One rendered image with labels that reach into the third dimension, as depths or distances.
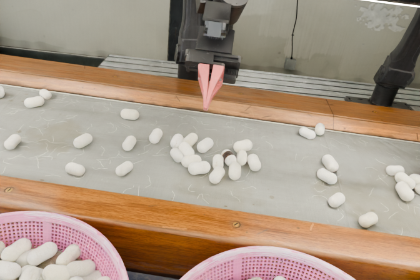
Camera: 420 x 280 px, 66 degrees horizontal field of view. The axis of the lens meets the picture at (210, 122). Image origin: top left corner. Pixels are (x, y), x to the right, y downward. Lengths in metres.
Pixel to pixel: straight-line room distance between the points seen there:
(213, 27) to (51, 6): 2.37
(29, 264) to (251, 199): 0.30
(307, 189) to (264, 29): 2.12
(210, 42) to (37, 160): 0.35
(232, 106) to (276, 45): 1.95
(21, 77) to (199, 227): 0.58
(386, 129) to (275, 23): 1.90
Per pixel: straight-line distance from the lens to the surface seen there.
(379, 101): 1.10
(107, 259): 0.41
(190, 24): 0.91
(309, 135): 0.68
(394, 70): 1.04
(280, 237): 0.44
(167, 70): 1.11
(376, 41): 2.86
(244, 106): 0.72
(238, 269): 0.42
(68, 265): 0.43
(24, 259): 0.47
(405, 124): 0.83
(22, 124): 0.70
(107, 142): 0.61
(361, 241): 0.48
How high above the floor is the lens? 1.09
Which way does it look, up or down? 30 degrees down
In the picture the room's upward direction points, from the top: 7 degrees clockwise
